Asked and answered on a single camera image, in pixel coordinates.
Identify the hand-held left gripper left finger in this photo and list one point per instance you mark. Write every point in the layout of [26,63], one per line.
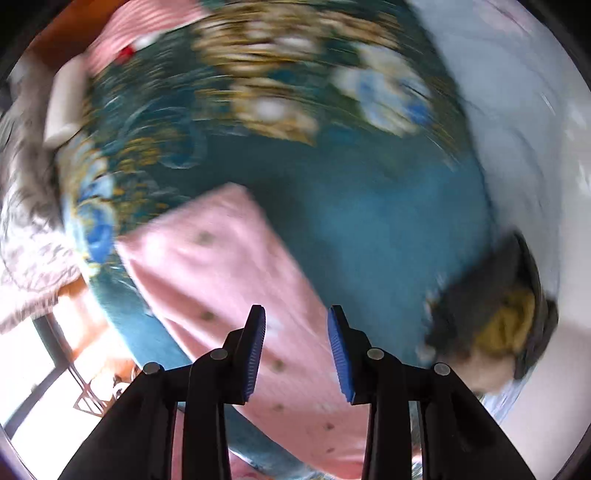
[253,355]

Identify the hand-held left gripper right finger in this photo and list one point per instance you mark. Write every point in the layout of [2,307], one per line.
[339,355]

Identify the pink peach-print fleece garment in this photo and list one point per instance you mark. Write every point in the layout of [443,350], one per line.
[207,267]

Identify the teal floral bed sheet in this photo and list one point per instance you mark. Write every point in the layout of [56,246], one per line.
[369,207]

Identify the dark grey garment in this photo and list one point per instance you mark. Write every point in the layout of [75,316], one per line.
[480,286]

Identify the beige garment with yellow print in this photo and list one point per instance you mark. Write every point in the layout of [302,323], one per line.
[503,323]

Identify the metal window grille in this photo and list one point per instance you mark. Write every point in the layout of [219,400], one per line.
[85,401]

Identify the grey patterned cloth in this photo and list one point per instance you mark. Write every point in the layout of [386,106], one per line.
[27,207]

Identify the light blue floral quilt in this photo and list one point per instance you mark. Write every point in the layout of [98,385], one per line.
[508,138]

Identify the white rectangular object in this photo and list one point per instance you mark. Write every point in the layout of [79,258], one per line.
[62,106]

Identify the pink striped pillow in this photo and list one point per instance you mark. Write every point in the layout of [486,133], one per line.
[138,27]

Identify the black window frame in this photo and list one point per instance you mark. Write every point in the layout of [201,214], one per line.
[55,341]

